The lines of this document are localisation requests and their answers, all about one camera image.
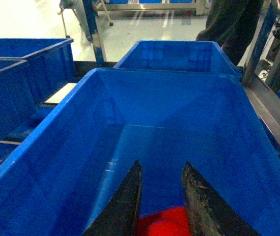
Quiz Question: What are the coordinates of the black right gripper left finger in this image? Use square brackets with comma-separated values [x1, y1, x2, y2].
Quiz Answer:
[83, 160, 142, 236]

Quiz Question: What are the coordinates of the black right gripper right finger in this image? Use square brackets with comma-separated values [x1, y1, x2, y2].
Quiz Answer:
[181, 161, 259, 236]

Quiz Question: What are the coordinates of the red toy block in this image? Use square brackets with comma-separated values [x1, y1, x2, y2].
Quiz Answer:
[138, 206, 192, 236]

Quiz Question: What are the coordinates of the large blue target crate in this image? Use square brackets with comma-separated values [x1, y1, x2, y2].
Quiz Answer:
[0, 68, 280, 236]

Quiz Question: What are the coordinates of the left near blue crate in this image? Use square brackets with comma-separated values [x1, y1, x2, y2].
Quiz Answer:
[0, 59, 35, 141]

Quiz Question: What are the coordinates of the blue crate behind target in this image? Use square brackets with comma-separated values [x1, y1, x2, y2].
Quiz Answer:
[114, 40, 241, 79]

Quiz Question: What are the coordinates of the left far blue crate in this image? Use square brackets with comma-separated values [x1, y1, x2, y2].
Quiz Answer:
[0, 38, 76, 104]

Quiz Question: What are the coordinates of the person in dark clothes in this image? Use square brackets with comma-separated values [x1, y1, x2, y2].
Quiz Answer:
[196, 0, 264, 66]

